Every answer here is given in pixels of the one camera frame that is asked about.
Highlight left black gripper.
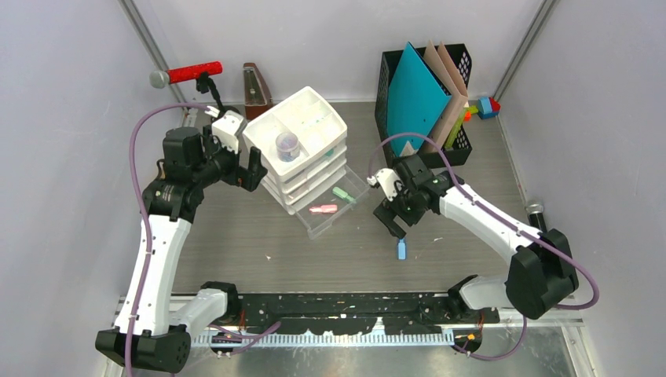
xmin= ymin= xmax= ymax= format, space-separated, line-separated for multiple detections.
xmin=192 ymin=126 xmax=266 ymax=191

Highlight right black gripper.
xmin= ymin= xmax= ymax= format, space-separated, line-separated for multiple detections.
xmin=373 ymin=185 xmax=426 ymax=240

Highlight black mesh file organizer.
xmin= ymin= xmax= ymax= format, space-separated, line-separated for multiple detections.
xmin=375 ymin=43 xmax=473 ymax=168

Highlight clear jar of pins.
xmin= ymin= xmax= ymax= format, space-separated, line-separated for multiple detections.
xmin=275 ymin=132 xmax=301 ymax=163

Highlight green illustrated book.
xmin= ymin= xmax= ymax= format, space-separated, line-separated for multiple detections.
xmin=444 ymin=107 xmax=468 ymax=149

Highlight white plastic drawer unit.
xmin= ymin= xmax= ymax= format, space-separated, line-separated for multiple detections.
xmin=243 ymin=86 xmax=368 ymax=240

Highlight pink cardboard folder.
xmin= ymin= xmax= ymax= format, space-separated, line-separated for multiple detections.
xmin=419 ymin=40 xmax=468 ymax=154

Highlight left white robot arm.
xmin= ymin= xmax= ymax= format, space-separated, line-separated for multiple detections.
xmin=95 ymin=127 xmax=267 ymax=374

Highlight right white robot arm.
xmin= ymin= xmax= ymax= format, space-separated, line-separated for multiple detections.
xmin=367 ymin=156 xmax=580 ymax=323

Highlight brown wooden metronome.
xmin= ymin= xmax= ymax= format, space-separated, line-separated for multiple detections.
xmin=243 ymin=62 xmax=273 ymax=122

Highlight black microphone stand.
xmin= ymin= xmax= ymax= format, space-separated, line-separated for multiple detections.
xmin=196 ymin=71 xmax=240 ymax=116

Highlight teal folder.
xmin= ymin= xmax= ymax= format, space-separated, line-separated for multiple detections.
xmin=386 ymin=42 xmax=448 ymax=155

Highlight blue red toy block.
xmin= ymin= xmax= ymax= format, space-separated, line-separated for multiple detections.
xmin=477 ymin=97 xmax=501 ymax=119

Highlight black microphone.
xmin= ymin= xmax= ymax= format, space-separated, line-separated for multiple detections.
xmin=525 ymin=203 xmax=548 ymax=232

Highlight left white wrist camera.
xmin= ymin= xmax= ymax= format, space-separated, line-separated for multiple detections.
xmin=203 ymin=106 xmax=247 ymax=156

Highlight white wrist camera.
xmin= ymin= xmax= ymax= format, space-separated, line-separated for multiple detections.
xmin=203 ymin=106 xmax=247 ymax=156
xmin=367 ymin=168 xmax=404 ymax=202

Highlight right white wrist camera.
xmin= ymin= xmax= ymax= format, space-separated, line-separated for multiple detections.
xmin=367 ymin=168 xmax=404 ymax=202

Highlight red handled microphone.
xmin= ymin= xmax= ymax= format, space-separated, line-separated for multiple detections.
xmin=148 ymin=61 xmax=223 ymax=89

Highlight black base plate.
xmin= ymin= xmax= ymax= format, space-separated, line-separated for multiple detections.
xmin=213 ymin=292 xmax=500 ymax=335

